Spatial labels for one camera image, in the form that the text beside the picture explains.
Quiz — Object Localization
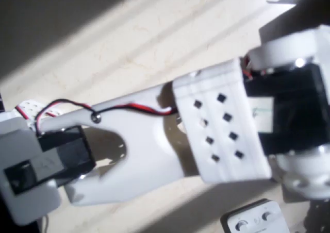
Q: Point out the thin grey cable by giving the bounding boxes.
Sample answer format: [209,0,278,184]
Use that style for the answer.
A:
[41,213,50,233]

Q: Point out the red white black servo cable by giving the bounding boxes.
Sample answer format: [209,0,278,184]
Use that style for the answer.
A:
[33,98,179,136]

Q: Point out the white device with knobs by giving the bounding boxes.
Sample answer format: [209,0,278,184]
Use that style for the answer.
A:
[220,198,291,233]

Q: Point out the white perforated base plate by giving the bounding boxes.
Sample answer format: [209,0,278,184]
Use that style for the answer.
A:
[15,98,56,123]

